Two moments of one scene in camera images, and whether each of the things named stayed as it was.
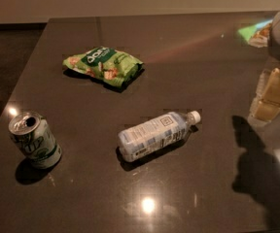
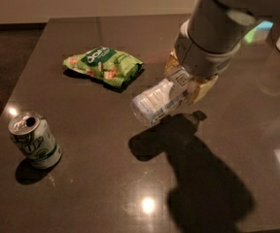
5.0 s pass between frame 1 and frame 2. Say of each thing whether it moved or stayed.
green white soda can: stayed
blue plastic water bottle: moved
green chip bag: stayed
